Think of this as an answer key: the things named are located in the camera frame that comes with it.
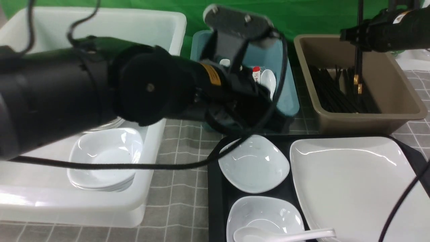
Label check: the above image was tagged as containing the large white square plate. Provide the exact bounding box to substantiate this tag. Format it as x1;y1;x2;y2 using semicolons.
290;136;427;242

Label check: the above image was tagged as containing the white ceramic spoon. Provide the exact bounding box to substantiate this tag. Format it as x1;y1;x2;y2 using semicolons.
233;227;336;242

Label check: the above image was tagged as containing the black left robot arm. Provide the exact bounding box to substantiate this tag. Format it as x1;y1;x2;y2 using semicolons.
1;36;287;160

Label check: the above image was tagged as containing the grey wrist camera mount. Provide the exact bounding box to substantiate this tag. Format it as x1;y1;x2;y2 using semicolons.
203;4;280;48

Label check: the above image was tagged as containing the pile of black chopsticks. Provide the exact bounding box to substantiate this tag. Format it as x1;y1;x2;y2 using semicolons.
308;65;382;114

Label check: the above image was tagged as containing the stack of white square plates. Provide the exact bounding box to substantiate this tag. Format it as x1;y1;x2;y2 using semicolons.
82;117;125;133

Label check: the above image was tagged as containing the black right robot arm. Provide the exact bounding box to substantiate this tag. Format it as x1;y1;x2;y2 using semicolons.
340;0;430;52

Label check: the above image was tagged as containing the red capped white tube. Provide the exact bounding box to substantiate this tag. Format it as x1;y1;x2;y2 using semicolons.
252;66;261;83

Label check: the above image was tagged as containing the small white bowl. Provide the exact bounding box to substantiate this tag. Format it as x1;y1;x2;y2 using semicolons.
226;196;305;242
218;135;290;194

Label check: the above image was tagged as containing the large white plastic tub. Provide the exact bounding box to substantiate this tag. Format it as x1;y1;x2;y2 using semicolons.
0;7;187;227

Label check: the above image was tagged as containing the teal plastic bin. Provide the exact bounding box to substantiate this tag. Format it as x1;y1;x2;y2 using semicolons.
190;30;300;133

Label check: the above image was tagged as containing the green backdrop cloth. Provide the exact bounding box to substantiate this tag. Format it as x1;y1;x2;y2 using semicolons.
2;0;425;64

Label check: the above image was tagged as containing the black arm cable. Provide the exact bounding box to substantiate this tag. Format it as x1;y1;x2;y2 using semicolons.
10;30;289;170

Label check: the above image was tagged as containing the pile of white spoons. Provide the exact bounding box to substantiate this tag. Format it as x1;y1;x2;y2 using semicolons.
219;59;276;99

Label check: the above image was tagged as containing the grey checked tablecloth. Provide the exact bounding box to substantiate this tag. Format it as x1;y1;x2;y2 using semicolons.
0;64;430;242

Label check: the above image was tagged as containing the brown plastic bin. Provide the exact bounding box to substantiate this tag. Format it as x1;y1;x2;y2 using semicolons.
294;34;428;134

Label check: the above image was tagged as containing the stack of small white bowls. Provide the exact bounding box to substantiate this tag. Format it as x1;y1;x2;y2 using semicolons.
67;128;144;192

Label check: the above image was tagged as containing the black serving tray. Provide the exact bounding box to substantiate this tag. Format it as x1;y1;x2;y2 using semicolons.
207;134;427;242

